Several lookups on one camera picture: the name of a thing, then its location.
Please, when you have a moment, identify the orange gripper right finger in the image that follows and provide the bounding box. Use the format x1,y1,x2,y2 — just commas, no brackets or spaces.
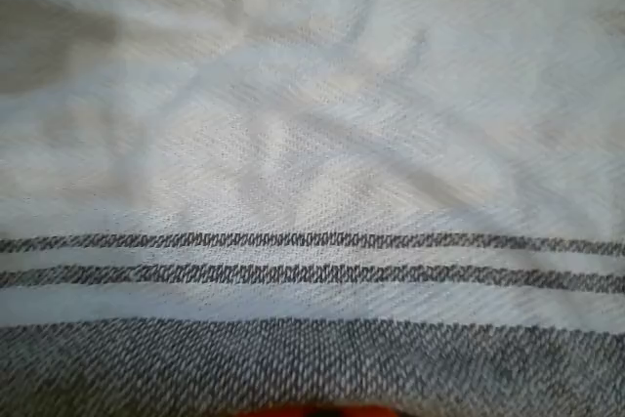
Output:
337,401,388,417

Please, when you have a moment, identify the white grey-striped towel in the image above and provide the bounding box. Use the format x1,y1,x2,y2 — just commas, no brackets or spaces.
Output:
0,0,625,417

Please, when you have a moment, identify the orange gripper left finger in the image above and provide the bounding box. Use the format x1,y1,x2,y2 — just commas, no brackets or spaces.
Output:
243,400,316,417

